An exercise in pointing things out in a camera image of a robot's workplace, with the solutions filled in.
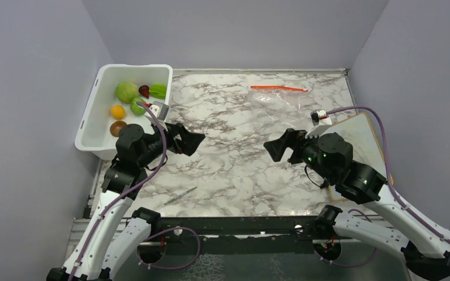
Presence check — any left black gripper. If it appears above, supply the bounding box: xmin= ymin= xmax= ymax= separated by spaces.
xmin=138 ymin=118 xmax=206 ymax=168

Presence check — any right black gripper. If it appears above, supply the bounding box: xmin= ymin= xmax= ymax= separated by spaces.
xmin=264 ymin=127 xmax=336 ymax=183

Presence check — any clear zip bag orange zipper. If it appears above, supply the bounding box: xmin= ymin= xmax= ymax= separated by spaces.
xmin=249 ymin=85 xmax=309 ymax=131

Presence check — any green custard apple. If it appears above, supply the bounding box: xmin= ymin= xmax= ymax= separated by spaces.
xmin=129 ymin=97 xmax=147 ymax=116

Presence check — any orange wrinkled fruit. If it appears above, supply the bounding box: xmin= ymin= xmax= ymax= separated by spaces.
xmin=110 ymin=105 xmax=126 ymax=120

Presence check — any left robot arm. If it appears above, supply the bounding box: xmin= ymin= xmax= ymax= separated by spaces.
xmin=46 ymin=123 xmax=205 ymax=280

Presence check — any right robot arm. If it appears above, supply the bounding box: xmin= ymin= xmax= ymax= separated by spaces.
xmin=264 ymin=129 xmax=450 ymax=280

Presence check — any green pen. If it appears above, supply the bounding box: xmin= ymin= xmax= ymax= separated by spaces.
xmin=164 ymin=186 xmax=197 ymax=205

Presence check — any green star fruit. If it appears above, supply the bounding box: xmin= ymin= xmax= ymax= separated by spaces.
xmin=149 ymin=84 xmax=167 ymax=100

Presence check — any dark red fig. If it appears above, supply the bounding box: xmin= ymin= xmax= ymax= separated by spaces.
xmin=138 ymin=85 xmax=149 ymax=98

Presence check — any white cutting board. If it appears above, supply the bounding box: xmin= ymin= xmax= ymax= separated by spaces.
xmin=318 ymin=113 xmax=396 ymax=207

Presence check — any brown round fruit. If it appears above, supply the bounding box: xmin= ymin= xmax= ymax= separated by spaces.
xmin=110 ymin=120 xmax=127 ymax=138

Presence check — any green cabbage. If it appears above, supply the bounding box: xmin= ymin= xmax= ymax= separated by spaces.
xmin=115 ymin=82 xmax=139 ymax=104

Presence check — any white plastic bin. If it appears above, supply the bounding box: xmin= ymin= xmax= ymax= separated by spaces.
xmin=74 ymin=64 xmax=173 ymax=160

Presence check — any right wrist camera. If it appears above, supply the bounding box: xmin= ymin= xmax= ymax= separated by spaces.
xmin=306 ymin=109 xmax=333 ymax=139

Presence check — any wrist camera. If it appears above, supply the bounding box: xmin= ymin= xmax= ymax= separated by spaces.
xmin=306 ymin=109 xmax=333 ymax=139
xmin=144 ymin=101 xmax=169 ymax=131

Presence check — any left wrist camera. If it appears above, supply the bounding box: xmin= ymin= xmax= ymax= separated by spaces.
xmin=144 ymin=101 xmax=169 ymax=131

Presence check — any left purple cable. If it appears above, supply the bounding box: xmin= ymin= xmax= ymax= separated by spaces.
xmin=66 ymin=101 xmax=168 ymax=281

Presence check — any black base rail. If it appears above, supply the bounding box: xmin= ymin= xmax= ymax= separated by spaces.
xmin=137 ymin=215 xmax=340 ymax=258

